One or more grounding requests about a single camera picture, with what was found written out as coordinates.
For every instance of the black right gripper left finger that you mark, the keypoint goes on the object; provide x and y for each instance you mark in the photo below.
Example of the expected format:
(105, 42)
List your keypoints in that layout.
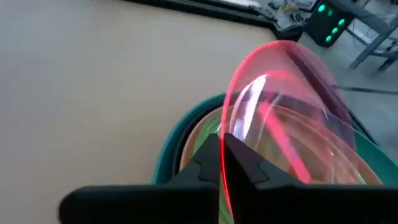
(192, 202)

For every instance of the black box with green lights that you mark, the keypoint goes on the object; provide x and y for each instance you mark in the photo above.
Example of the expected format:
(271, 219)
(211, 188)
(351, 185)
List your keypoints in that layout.
(326, 23)

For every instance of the red translucent plastic plate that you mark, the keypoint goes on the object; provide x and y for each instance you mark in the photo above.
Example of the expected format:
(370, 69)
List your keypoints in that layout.
(295, 81)

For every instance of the grey metal frame legs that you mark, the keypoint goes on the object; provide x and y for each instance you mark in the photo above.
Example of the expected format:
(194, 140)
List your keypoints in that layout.
(370, 43)

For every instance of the teal plastic plate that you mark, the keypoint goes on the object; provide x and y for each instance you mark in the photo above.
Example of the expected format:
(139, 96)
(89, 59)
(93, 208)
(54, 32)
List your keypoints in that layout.
(163, 155)

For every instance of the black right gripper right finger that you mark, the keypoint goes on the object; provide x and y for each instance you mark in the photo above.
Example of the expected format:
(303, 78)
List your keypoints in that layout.
(280, 202)

